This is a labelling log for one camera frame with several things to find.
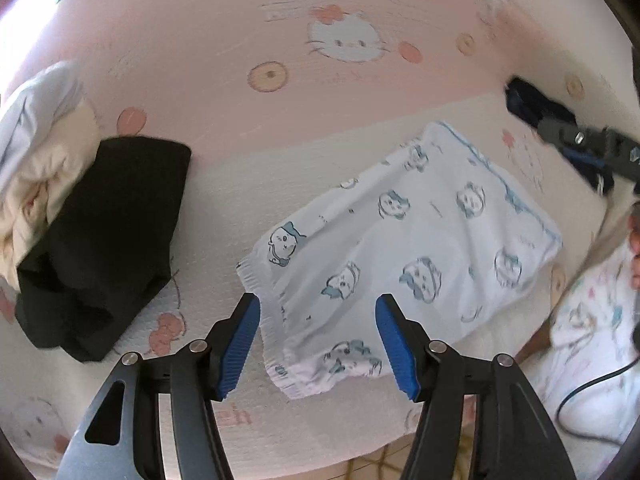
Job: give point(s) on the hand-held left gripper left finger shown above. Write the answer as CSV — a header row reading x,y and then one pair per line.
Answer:
x,y
240,350

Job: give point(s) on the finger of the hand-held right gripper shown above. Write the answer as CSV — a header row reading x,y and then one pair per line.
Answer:
x,y
590,140

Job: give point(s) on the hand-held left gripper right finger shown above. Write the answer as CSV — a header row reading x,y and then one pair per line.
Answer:
x,y
397,350

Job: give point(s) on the white cartoon print shorts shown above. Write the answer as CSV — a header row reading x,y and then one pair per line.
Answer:
x,y
425,240

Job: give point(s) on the black garment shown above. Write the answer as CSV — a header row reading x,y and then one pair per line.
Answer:
x,y
110,240

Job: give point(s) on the white crumpled clothes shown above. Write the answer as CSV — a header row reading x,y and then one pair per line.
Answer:
x,y
40,160

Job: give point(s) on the person's right hand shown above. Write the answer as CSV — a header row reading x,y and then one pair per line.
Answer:
x,y
635,260

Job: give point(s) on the person's white printed pajamas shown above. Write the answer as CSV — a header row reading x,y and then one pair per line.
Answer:
x,y
595,335

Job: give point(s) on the dark navy striped pants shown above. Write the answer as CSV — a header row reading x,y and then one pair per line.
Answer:
x,y
525,100

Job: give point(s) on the pink cream cartoon print blanket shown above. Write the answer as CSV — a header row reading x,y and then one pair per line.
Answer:
x,y
225,85

